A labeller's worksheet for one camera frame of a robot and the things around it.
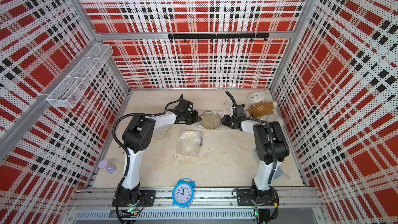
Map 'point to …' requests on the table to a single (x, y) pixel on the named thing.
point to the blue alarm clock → (182, 193)
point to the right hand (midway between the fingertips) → (225, 120)
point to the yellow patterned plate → (210, 120)
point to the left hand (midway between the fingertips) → (204, 118)
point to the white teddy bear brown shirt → (260, 109)
